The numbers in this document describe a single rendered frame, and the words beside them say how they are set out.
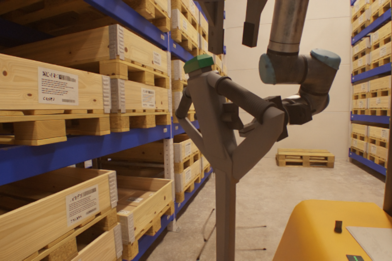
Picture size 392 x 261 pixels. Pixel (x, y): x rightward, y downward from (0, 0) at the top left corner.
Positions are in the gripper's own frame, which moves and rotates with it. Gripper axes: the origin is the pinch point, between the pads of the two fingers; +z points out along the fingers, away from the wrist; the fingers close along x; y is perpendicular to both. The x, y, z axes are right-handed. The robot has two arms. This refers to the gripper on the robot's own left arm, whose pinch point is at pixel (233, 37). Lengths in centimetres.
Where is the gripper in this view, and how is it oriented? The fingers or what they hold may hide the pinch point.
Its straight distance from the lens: 39.8
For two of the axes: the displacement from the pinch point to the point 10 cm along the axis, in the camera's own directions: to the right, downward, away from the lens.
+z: 0.2, 7.9, 6.2
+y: -5.1, -5.2, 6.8
